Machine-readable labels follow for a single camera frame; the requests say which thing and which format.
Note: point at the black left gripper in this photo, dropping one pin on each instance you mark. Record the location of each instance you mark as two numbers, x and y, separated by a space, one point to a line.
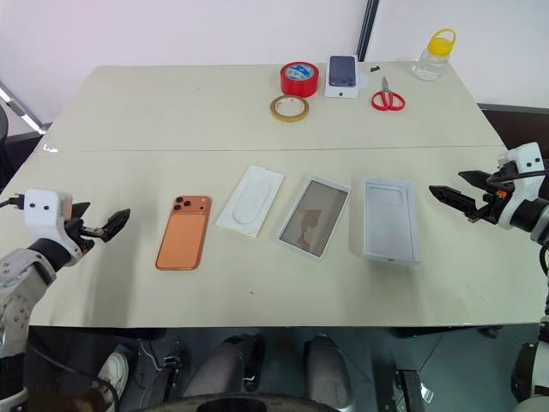
80 229

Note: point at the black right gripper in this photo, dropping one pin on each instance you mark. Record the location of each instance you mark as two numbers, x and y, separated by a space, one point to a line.
493 198

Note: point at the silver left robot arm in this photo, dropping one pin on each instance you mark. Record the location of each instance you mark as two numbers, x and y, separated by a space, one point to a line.
20 276

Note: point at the white phone box lid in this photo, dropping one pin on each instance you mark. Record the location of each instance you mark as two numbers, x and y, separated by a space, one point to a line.
391 221

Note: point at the white phone box base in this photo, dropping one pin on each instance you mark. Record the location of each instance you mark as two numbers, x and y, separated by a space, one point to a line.
313 216

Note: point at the white phone tray insert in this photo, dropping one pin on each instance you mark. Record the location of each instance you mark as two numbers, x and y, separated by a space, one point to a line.
251 201

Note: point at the white smartphone box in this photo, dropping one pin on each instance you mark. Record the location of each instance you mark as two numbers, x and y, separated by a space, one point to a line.
342 75

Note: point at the dark cabinet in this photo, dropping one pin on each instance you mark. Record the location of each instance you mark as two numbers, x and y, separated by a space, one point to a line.
519 126

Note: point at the orange smartphone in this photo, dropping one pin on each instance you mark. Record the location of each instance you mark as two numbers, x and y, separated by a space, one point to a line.
183 234

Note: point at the silver metal bar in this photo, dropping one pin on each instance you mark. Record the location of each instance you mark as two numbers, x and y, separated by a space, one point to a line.
21 112

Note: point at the clear jar with yellow lid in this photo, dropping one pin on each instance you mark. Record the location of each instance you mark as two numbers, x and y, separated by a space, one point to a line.
431 62

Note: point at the small black object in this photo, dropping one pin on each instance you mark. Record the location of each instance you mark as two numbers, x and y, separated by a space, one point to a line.
376 68

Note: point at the white sneaker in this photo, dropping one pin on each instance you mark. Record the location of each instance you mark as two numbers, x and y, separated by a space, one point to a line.
114 373

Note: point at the red tape roll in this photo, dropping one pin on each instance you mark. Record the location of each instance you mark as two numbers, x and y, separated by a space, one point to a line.
299 83

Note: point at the grey rounded leg shape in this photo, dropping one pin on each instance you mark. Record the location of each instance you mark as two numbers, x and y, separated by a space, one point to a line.
221 369
327 373

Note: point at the yellow clear tape roll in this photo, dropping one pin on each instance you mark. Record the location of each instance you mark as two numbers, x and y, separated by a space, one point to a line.
274 109

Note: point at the black metal table leg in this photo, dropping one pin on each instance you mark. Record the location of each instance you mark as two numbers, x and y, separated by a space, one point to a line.
405 386

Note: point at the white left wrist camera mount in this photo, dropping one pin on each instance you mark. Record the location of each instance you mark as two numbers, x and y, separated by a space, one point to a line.
43 214

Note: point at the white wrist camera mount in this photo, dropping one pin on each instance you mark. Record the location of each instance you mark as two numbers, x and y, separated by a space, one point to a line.
43 214
527 159

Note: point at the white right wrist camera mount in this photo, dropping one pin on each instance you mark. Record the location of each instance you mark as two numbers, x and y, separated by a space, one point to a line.
527 159

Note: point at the black vertical wall strip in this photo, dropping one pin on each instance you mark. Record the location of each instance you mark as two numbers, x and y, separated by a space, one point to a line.
366 30

